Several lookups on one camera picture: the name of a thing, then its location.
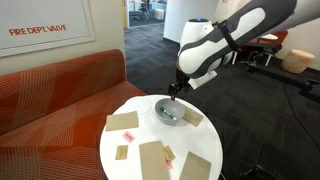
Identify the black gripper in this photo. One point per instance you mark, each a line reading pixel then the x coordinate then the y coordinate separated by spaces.
pixel 182 80

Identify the green and white marker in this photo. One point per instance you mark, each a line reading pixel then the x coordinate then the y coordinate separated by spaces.
pixel 168 113

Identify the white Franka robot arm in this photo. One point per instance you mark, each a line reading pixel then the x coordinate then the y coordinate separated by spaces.
pixel 206 53

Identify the grey bowl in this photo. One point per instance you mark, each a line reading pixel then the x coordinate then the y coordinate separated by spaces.
pixel 166 119

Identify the large brown paper sheet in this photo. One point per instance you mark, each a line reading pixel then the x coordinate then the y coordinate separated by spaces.
pixel 195 166
pixel 193 117

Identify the white plate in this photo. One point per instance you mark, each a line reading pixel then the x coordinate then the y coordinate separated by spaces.
pixel 141 106

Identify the medium brown paper sheet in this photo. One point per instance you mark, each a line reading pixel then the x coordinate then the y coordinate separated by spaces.
pixel 153 160
pixel 122 120

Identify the small printed brown card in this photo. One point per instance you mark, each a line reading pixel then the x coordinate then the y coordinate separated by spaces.
pixel 169 153

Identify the pink sticky note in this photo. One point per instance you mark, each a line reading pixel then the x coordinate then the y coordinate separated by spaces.
pixel 128 136
pixel 169 164

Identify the white round stool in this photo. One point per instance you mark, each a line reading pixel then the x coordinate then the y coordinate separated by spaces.
pixel 159 14

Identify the red lounge chair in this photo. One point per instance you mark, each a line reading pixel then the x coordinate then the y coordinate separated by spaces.
pixel 266 41

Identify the black tripod boom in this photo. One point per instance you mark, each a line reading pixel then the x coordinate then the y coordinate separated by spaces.
pixel 283 78

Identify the black tripod base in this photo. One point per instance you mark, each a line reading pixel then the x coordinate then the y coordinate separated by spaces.
pixel 258 173

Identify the beige round pouf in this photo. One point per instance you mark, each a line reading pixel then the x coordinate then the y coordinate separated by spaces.
pixel 297 60

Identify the orange patterned sofa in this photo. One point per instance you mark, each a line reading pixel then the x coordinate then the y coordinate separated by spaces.
pixel 50 110

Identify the fire dept valve sign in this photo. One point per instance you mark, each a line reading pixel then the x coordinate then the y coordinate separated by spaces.
pixel 43 30

